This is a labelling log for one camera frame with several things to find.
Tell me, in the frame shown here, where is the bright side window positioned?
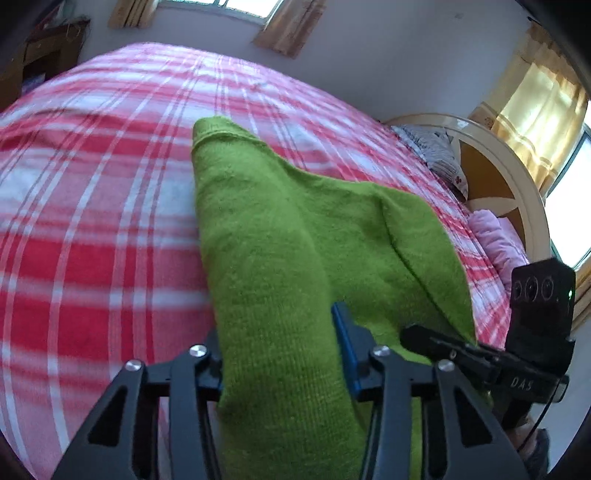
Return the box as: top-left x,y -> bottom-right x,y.
545,124 -> 591,268

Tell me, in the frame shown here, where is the person's right forearm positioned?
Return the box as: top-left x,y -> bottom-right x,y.
505,415 -> 552,480

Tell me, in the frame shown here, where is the cream wooden headboard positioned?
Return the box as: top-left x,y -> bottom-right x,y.
385,113 -> 559,264

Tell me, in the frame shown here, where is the beige patterned curtain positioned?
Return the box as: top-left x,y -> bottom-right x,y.
108,0 -> 160,29
253,0 -> 326,58

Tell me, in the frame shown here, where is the brown wooden desk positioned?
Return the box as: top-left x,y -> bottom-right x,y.
0,18 -> 90,112

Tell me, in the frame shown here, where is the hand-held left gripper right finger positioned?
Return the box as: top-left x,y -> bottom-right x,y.
331,302 -> 529,480

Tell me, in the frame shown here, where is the grey patterned pillow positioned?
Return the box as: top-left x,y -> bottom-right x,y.
392,124 -> 469,199

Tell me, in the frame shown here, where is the green striped knit sweater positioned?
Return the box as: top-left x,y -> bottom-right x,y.
191,117 -> 492,480

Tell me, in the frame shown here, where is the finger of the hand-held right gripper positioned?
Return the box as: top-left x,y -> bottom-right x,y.
400,324 -> 505,384

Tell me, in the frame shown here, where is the red plaid blanket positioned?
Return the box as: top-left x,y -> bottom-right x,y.
0,42 -> 513,480

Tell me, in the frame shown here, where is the yellow sheer curtain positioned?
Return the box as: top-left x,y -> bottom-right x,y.
468,23 -> 589,195

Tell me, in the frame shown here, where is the black cable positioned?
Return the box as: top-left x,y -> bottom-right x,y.
516,376 -> 571,452

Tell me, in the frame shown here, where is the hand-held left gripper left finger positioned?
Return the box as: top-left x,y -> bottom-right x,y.
51,328 -> 225,480

